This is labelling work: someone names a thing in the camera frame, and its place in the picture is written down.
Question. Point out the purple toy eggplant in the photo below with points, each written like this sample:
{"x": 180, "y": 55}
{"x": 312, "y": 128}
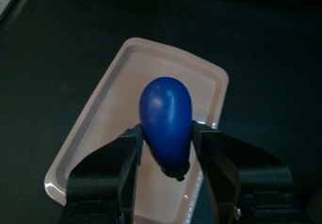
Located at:
{"x": 165, "y": 121}

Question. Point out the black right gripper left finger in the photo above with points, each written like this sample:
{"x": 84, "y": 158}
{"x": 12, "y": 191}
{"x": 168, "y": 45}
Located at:
{"x": 104, "y": 168}

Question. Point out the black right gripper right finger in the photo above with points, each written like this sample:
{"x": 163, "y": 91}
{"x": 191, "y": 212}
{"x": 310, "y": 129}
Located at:
{"x": 247, "y": 171}

